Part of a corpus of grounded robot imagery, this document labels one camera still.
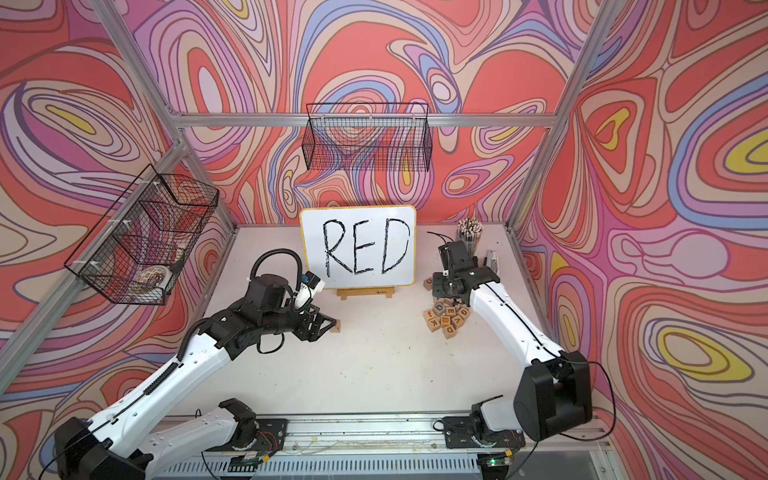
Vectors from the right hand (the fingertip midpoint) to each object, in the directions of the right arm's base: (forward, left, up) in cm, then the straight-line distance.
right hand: (446, 292), depth 85 cm
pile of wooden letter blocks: (-1, -1, -12) cm, 12 cm away
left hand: (-9, +32, +5) cm, 34 cm away
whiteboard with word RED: (+15, +25, +5) cm, 29 cm away
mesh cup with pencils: (+19, -10, +5) cm, 22 cm away
